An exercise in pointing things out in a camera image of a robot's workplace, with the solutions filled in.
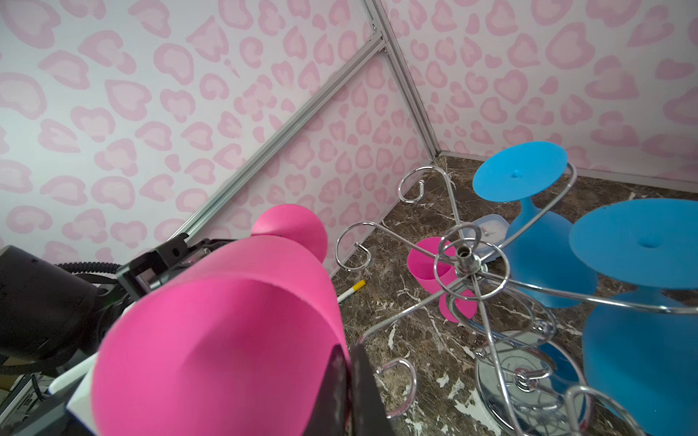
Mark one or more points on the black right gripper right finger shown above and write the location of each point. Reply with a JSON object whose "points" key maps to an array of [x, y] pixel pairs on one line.
{"points": [[369, 416]]}

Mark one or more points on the white yellow marker pen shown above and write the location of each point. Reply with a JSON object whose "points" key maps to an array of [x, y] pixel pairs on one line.
{"points": [[351, 291]]}

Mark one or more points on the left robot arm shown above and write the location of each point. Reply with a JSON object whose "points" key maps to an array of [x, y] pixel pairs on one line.
{"points": [[52, 316]]}

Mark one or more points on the chrome wire wine glass rack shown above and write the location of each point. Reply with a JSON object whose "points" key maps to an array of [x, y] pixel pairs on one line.
{"points": [[529, 370]]}

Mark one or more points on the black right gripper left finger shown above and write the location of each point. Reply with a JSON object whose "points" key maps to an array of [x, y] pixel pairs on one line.
{"points": [[328, 417]]}

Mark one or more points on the blue wine glass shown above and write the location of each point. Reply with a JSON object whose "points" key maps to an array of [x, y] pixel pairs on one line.
{"points": [[640, 349], [538, 247]]}

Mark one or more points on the aluminium frame bar left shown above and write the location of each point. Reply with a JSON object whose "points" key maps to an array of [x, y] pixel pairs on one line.
{"points": [[195, 224]]}

